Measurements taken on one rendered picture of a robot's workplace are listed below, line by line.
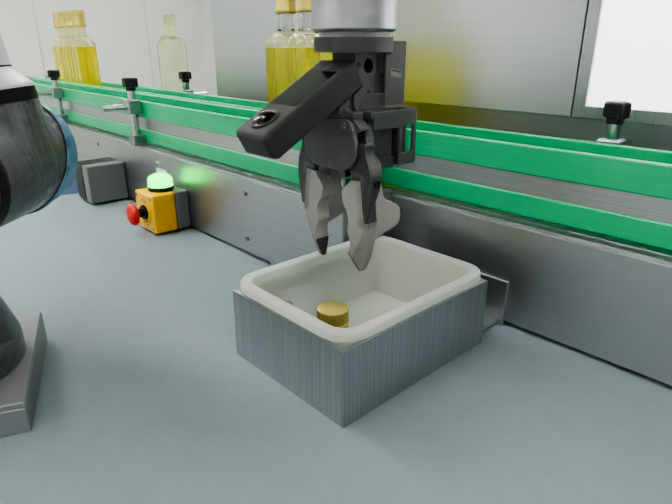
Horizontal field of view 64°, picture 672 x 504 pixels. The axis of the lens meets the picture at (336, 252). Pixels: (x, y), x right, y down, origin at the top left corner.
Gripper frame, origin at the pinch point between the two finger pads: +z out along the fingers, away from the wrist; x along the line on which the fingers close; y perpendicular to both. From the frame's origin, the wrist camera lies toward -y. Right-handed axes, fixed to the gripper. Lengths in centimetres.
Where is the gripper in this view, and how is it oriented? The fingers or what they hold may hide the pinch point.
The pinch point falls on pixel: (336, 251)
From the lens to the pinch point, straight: 54.0
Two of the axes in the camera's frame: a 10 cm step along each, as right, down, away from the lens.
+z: 0.0, 9.3, 3.6
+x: -6.6, -2.7, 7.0
